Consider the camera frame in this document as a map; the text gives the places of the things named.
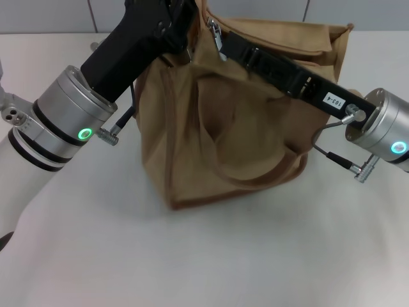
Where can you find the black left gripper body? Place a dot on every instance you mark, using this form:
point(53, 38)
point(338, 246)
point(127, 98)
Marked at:
point(124, 54)

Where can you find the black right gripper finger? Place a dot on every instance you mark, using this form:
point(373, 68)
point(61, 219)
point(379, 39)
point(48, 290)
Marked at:
point(236, 51)

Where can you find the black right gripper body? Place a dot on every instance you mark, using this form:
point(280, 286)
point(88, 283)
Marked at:
point(303, 83)

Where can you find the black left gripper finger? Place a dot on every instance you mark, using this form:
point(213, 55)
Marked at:
point(182, 22)

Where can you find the silver metal zipper pull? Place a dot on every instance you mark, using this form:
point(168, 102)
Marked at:
point(216, 35)

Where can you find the khaki fabric food bag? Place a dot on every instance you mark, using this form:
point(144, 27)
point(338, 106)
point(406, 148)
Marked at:
point(249, 144)

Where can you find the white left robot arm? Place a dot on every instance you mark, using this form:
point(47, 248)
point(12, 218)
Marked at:
point(54, 128)

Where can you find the small metal bag tag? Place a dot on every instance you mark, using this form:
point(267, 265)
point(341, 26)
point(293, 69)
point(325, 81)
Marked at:
point(190, 55)

